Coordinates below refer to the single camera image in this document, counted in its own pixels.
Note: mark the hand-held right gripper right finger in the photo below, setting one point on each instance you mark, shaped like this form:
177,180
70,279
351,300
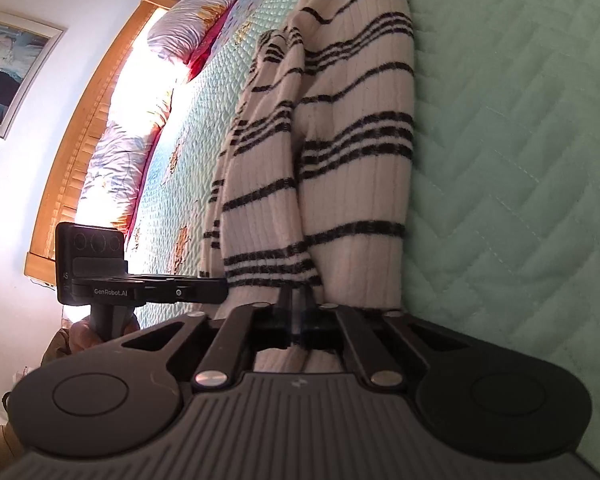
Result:
306,317

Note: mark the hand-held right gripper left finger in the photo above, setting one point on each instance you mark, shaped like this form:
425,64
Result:
286,317

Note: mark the person's left forearm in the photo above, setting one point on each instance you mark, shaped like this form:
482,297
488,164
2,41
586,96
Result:
57,350

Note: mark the person's left hand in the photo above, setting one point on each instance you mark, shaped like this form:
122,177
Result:
82,335

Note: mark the wooden headboard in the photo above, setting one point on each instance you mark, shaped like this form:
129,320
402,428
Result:
75,150

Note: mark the framed wedding photo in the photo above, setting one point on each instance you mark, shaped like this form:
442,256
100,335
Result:
10,70

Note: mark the quilted bee print bedspread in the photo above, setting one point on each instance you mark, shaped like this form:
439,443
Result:
505,160

